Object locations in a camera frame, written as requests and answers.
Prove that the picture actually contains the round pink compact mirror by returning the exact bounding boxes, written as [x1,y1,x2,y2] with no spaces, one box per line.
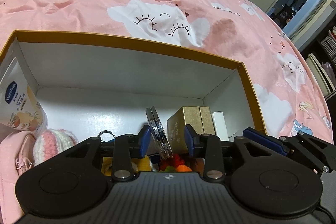
[146,106,173,160]

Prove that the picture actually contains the gold gift box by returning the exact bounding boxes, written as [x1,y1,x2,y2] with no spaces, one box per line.
[167,106,216,153]

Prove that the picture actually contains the white cylindrical tube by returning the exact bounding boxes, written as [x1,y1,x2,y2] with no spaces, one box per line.
[212,111,229,141]

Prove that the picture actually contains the colourful pompom plush toy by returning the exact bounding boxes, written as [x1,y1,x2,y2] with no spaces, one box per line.
[159,154,193,172]

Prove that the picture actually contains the orange cardboard storage box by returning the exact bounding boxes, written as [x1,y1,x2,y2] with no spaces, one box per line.
[1,31,265,140]

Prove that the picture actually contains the dark wardrobe shelf unit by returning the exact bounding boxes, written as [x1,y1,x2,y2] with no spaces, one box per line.
[301,24,336,101]

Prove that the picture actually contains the wooden chair in hallway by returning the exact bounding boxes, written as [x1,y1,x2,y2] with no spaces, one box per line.
[271,0,299,29]

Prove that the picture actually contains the pink fabric pouch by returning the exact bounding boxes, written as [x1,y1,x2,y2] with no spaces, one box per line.
[1,131,36,223]

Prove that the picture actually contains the white Vaseline lotion tube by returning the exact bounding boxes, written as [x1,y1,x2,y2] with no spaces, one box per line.
[1,58,47,134]

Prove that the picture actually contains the pink cloud print bedspread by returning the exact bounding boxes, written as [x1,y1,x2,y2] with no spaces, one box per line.
[0,0,332,224]

